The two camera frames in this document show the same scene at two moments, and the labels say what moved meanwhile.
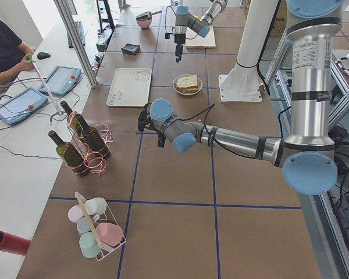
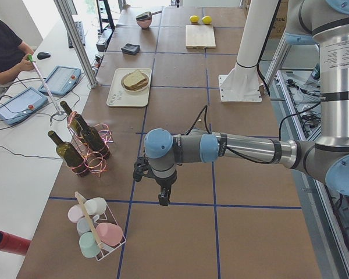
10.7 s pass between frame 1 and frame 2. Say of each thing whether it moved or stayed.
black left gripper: moved
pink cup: stayed
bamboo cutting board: stayed
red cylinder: stayed
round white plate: moved
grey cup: stayed
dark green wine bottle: stayed
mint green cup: stayed
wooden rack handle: stayed
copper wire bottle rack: stayed
